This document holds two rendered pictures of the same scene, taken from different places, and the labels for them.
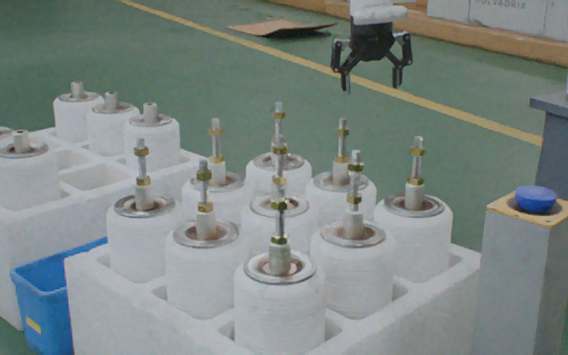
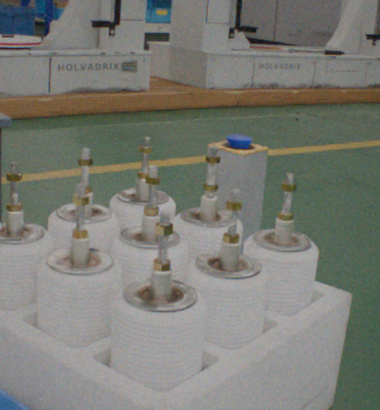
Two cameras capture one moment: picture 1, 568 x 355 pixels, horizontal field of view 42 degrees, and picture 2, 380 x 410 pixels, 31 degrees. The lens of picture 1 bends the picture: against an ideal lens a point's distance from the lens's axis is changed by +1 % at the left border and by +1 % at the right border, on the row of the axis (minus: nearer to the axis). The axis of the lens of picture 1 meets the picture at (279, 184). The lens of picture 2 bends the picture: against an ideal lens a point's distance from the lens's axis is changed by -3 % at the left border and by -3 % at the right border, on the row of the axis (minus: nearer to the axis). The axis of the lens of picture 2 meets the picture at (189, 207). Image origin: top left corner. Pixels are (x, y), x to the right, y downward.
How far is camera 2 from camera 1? 1.21 m
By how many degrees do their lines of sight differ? 91
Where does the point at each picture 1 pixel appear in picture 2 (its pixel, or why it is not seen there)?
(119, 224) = (201, 313)
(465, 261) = not seen: hidden behind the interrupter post
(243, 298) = (309, 266)
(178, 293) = (260, 320)
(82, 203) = not seen: outside the picture
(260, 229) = (184, 255)
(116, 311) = (235, 392)
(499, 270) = (249, 191)
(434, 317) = not seen: hidden behind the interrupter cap
